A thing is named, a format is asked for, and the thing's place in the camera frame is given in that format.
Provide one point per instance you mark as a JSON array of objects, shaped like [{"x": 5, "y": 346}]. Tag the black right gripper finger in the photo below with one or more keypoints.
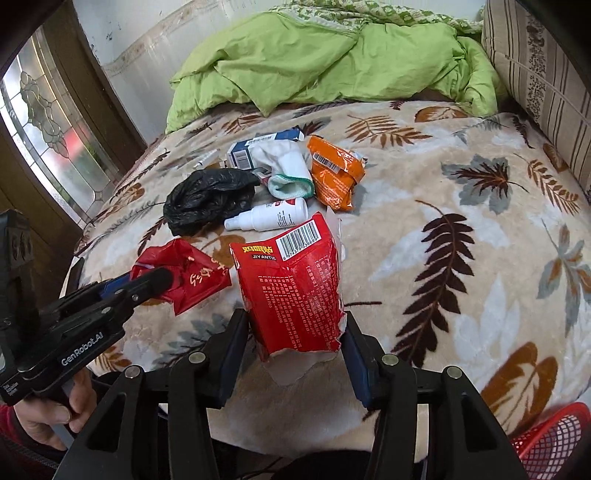
[
  {"x": 153, "y": 425},
  {"x": 143, "y": 286},
  {"x": 465, "y": 440}
]

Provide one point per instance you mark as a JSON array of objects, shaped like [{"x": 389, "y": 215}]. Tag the red plastic wrapper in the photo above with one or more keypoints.
[{"x": 195, "y": 275}]

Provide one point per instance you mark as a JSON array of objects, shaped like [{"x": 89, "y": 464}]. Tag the red snack bag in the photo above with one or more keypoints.
[{"x": 290, "y": 287}]

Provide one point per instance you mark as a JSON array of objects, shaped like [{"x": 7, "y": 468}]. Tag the blue white carton box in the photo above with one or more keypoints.
[{"x": 240, "y": 154}]

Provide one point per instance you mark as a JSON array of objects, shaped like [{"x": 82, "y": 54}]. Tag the red mesh trash basket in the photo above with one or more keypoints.
[{"x": 545, "y": 448}]

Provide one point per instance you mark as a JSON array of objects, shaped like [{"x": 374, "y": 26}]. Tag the person's left hand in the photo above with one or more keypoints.
[{"x": 39, "y": 416}]

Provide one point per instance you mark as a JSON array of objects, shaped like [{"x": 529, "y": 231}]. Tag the black plastic bag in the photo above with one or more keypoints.
[{"x": 208, "y": 197}]

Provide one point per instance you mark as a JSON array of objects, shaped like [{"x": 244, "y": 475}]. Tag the small white tube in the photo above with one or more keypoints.
[{"x": 206, "y": 159}]

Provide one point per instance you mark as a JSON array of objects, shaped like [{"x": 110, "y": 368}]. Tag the white spray bottle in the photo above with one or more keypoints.
[{"x": 272, "y": 216}]

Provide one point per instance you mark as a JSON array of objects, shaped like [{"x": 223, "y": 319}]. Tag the stained glass wooden door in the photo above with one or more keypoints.
[{"x": 66, "y": 141}]

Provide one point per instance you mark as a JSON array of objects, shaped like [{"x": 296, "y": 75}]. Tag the leaf pattern fleece blanket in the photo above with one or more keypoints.
[{"x": 468, "y": 245}]

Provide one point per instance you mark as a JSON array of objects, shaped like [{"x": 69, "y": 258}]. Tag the white sock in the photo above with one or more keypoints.
[{"x": 290, "y": 177}]

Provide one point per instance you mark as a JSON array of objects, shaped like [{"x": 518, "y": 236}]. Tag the orange snack packet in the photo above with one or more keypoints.
[{"x": 335, "y": 172}]

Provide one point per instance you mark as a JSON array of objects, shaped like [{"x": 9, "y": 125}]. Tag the green duvet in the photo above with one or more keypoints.
[{"x": 270, "y": 59}]

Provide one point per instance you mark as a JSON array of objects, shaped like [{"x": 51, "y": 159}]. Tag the green patterned bedsheet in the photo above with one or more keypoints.
[{"x": 352, "y": 16}]

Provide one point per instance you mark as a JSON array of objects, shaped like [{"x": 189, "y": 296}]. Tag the striped pillow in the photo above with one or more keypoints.
[{"x": 539, "y": 76}]

